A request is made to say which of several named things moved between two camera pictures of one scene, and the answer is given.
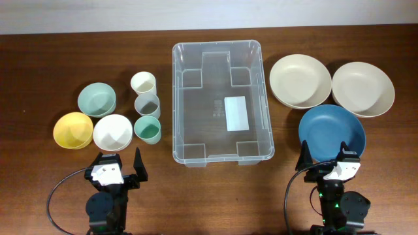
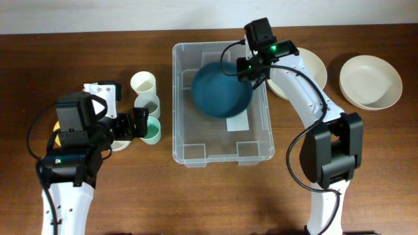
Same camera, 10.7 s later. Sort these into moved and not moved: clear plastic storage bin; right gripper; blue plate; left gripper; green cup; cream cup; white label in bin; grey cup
Moved: left gripper; right gripper; blue plate
Not moved: clear plastic storage bin; grey cup; green cup; cream cup; white label in bin
